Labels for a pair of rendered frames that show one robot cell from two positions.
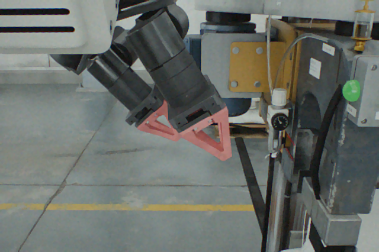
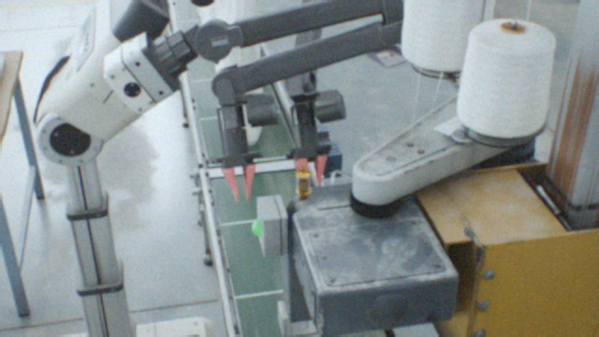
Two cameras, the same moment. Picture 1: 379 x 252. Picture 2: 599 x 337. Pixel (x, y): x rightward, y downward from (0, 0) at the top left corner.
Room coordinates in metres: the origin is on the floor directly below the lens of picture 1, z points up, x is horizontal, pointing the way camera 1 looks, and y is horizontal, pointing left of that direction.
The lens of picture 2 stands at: (0.29, -1.42, 2.15)
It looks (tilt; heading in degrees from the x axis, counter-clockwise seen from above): 32 degrees down; 79
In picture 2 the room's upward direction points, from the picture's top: straight up
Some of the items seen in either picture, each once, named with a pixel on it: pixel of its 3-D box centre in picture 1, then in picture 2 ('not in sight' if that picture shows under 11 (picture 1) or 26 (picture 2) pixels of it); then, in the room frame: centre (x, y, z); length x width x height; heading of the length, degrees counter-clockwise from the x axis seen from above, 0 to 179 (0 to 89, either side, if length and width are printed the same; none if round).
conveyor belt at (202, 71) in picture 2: not in sight; (225, 67); (0.68, 2.49, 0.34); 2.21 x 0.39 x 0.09; 90
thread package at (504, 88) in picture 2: not in sight; (506, 75); (0.84, -0.37, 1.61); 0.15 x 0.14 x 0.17; 90
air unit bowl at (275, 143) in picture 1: (275, 139); not in sight; (0.72, -0.19, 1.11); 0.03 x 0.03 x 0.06
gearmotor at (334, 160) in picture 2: not in sight; (319, 147); (0.99, 1.52, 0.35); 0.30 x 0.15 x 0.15; 90
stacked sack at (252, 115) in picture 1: (241, 113); not in sight; (3.56, -0.55, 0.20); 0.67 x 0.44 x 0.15; 90
